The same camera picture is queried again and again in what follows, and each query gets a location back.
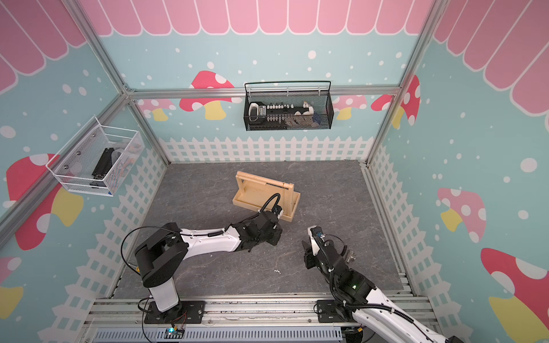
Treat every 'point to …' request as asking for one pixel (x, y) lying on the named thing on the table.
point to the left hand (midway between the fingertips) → (277, 232)
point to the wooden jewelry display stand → (253, 192)
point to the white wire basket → (98, 159)
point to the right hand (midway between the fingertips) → (305, 241)
